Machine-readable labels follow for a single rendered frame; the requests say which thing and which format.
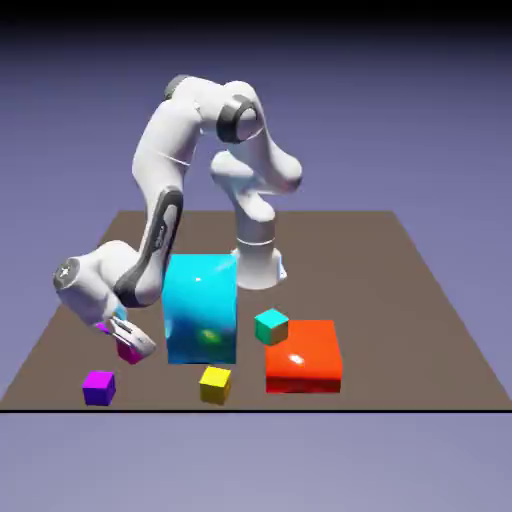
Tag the small purple cube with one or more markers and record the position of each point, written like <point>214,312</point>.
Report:
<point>98,387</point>

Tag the small yellow cube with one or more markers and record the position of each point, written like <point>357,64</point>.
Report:
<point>215,384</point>

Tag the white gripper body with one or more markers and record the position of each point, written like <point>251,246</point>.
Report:
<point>134,336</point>

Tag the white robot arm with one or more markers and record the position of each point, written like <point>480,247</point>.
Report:
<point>164,160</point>

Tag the large orange box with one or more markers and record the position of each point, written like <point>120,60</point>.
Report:
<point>303,356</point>

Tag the large cyan box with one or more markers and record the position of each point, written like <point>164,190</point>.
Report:
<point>200,308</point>

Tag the small teal cube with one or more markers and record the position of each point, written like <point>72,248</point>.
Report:
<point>270,326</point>

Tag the small magenta cube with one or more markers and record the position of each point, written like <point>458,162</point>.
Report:
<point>128,353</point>

